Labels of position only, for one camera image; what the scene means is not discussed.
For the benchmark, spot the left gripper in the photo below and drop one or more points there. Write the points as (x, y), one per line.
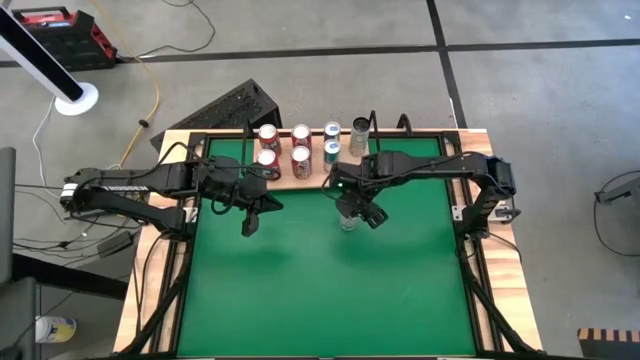
(235, 187)

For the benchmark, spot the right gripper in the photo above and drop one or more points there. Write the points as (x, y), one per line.
(352, 180)

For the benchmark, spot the white Celsius can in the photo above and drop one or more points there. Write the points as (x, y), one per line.
(359, 142)
(348, 224)

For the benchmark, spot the red Fanta can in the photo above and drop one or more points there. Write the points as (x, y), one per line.
(268, 159)
(269, 136)

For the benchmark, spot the blue Red Bull can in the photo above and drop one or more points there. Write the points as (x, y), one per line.
(331, 156)
(332, 131)

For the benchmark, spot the red Coca-Cola can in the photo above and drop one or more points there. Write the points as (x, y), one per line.
(301, 135)
(301, 165)

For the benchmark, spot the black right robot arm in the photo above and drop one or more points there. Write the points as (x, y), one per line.
(450, 162)

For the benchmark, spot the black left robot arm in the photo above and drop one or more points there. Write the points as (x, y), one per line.
(125, 182)

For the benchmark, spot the green table mat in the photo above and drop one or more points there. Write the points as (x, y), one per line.
(325, 290)

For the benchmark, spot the black perforated computer case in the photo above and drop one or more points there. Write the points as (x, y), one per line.
(230, 107)

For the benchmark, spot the black power adapter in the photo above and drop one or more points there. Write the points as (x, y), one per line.
(115, 243)

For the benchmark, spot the white and yellow container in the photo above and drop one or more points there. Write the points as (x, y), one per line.
(55, 329)

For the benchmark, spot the grey furniture panel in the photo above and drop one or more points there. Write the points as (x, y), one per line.
(6, 215)

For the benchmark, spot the grey floor stand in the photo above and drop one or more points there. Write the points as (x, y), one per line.
(622, 191)

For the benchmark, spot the red and black tool case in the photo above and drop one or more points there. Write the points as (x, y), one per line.
(70, 42)

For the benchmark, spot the orange black striped box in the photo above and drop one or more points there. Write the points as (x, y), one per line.
(607, 345)

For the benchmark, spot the white and black floor stand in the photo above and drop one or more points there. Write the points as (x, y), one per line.
(35, 57)

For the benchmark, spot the black aluminium table frame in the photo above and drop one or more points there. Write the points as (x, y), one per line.
(475, 300)

